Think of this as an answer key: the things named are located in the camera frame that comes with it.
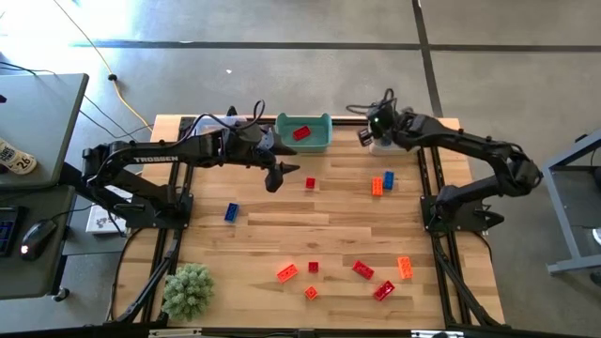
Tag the light grey desk top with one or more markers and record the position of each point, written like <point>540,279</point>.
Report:
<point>42,117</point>

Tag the green artificial plant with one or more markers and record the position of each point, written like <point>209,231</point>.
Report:
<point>188,291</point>

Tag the black aluminium table frame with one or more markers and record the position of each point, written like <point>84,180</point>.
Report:
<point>349,121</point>

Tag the grey metal stand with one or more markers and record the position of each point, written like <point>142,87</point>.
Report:
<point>573,265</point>

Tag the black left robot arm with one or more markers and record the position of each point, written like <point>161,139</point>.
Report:
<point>155,158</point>

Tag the white plastic bin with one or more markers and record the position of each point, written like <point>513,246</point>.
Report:
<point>399,151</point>

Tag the small red block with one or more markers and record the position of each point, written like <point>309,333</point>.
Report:
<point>310,183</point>
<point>313,267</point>

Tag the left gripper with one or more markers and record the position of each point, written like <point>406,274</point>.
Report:
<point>256,157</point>

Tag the black computer mouse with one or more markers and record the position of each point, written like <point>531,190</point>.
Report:
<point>37,237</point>

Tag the orange long block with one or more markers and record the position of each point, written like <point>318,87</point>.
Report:
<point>405,267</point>
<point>287,273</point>
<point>377,186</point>

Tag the desk caster wheel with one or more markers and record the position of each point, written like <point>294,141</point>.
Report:
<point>61,294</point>

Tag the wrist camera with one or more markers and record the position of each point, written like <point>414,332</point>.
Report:
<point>377,119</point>
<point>249,133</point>

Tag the dark grey desk top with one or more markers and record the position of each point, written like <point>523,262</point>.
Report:
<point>28,281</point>

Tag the teal plastic bin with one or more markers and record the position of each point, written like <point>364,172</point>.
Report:
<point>319,141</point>

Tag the black desk support beam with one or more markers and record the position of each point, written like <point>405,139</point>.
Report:
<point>77,180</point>

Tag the silver metal bracket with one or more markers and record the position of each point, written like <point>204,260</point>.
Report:
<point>174,332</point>
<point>436,334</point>

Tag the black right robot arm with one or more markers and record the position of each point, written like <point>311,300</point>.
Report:
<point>469,138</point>

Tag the black table clamp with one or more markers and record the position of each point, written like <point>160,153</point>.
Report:
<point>231,111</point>

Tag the clear plastic bin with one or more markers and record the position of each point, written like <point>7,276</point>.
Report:
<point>213,123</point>

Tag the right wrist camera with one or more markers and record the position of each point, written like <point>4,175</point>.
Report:
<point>377,119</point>

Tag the blue long block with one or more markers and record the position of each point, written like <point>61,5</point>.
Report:
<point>231,212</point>
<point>389,180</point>

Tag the black keyboard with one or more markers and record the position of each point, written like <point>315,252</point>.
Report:
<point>7,232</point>

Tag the white printed can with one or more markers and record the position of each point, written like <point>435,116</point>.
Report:
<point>16,159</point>

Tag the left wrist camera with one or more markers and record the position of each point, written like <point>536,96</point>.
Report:
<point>249,133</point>

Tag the white cardboard box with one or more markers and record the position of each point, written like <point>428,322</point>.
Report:
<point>101,220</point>

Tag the red long block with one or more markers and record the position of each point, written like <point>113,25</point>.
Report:
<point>363,270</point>
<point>302,133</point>
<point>384,290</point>

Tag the small orange block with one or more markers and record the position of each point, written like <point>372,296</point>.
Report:
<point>311,293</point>

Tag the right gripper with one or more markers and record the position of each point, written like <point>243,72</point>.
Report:
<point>396,127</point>

